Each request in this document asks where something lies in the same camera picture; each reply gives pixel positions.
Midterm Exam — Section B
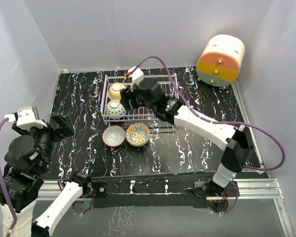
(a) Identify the blue white patterned bowl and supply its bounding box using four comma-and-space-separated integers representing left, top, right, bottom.
105, 100, 126, 119

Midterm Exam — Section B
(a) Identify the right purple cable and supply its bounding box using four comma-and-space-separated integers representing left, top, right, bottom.
135, 56, 286, 215

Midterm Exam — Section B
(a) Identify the round pastel drawer cabinet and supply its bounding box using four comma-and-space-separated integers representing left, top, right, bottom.
196, 35, 245, 87

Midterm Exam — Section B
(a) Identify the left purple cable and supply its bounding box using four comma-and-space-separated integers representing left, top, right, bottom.
0, 117, 18, 233

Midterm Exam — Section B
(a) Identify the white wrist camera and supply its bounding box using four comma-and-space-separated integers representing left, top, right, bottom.
126, 66, 144, 91
4, 106, 47, 130

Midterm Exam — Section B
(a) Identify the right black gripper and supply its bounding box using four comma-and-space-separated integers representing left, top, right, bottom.
119, 85, 155, 113

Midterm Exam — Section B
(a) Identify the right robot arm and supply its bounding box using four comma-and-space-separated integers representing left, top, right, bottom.
120, 79, 254, 196

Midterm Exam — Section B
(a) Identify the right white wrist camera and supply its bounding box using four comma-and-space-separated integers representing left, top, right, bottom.
126, 66, 144, 91

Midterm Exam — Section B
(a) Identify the white wire dish rack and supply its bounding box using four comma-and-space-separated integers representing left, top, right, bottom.
101, 75, 179, 122

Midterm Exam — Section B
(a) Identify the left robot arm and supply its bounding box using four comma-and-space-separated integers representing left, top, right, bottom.
0, 108, 92, 237

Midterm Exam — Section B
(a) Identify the yellow dotted sun bowl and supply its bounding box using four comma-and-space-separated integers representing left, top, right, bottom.
108, 82, 126, 101

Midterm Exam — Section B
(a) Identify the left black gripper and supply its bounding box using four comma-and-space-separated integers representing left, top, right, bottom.
14, 112, 73, 171

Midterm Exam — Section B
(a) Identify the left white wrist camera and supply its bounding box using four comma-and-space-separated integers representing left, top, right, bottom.
4, 106, 47, 130

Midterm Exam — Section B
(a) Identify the purple cable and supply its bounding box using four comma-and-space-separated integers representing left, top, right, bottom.
135, 56, 286, 215
0, 117, 18, 233

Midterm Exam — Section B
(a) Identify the red rimmed patterned bowl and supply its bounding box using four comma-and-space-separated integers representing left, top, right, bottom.
102, 125, 126, 147

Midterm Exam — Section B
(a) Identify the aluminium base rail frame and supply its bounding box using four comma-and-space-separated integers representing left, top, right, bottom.
34, 81, 296, 237

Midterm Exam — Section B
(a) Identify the orange blue floral bowl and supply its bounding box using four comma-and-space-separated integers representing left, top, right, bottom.
126, 123, 150, 147

